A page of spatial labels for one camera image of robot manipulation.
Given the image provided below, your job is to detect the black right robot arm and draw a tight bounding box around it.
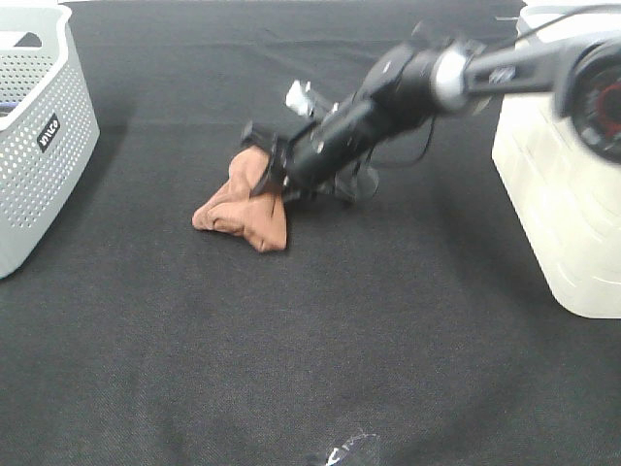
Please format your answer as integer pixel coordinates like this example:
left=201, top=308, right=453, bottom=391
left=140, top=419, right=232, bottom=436
left=243, top=32, right=620, bottom=199

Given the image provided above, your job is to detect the brown towel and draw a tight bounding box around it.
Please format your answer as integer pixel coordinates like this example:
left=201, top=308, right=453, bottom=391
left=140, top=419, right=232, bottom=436
left=191, top=146, right=287, bottom=252

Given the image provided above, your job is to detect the black table cloth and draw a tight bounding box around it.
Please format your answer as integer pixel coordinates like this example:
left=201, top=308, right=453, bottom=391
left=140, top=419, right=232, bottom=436
left=1, top=1, right=620, bottom=465

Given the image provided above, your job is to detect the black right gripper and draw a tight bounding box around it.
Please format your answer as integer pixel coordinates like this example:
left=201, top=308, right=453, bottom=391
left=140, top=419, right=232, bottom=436
left=241, top=99, right=388, bottom=197

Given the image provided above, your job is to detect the white plastic bin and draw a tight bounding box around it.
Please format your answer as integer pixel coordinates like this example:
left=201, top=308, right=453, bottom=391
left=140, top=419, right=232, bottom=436
left=491, top=1, right=620, bottom=320

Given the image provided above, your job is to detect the grey perforated plastic basket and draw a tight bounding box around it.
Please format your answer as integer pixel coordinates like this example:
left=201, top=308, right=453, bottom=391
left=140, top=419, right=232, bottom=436
left=1, top=1, right=100, bottom=277

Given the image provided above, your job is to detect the clear tape piece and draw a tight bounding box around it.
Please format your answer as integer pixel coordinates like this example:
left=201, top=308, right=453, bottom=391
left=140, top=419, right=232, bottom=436
left=304, top=432, right=381, bottom=466

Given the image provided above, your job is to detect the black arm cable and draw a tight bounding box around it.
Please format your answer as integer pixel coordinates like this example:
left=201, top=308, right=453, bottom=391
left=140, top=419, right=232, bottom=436
left=358, top=109, right=438, bottom=203

